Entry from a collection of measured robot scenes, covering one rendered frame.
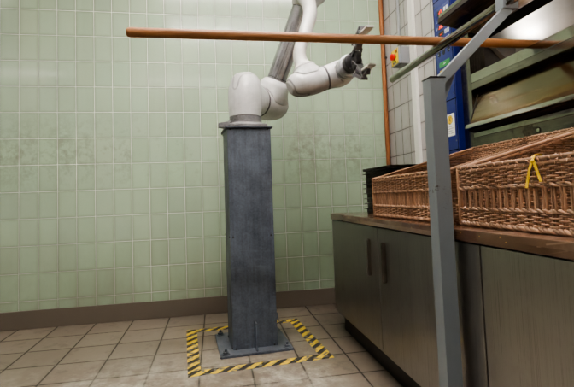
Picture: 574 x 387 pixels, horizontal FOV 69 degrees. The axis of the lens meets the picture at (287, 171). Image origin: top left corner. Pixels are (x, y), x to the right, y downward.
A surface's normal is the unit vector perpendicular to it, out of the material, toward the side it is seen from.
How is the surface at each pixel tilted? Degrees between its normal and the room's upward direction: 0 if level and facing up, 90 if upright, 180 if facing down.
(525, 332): 90
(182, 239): 90
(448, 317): 90
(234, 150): 90
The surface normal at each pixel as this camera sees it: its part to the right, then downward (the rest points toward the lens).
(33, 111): 0.17, -0.07
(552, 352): -0.99, 0.03
